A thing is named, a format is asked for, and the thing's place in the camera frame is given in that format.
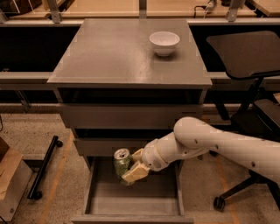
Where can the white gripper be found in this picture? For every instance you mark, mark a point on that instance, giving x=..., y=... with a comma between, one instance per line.
x=151, y=157

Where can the green soda can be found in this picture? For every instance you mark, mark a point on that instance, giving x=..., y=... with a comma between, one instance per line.
x=122, y=163

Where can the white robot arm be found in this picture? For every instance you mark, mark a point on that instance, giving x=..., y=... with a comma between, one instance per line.
x=191, y=138

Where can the grey open bottom drawer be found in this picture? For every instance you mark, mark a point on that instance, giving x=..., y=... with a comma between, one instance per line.
x=156, y=199

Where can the grey middle drawer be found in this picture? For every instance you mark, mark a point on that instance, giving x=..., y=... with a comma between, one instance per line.
x=104, y=142

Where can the grey top drawer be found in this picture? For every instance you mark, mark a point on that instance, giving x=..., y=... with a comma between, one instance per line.
x=112, y=108

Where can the grey drawer cabinet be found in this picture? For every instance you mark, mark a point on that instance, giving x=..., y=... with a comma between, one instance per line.
x=117, y=53

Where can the black table leg left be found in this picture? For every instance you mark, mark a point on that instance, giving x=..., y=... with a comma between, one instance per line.
x=35, y=193

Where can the wooden box on floor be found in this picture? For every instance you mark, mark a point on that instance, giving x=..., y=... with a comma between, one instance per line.
x=14, y=177

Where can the white ceramic bowl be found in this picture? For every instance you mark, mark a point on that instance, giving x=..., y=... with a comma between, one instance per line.
x=164, y=43

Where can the black office chair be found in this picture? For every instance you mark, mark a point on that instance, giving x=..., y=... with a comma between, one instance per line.
x=252, y=56

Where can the white power adapter with cable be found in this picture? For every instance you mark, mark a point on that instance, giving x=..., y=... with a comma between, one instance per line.
x=208, y=8

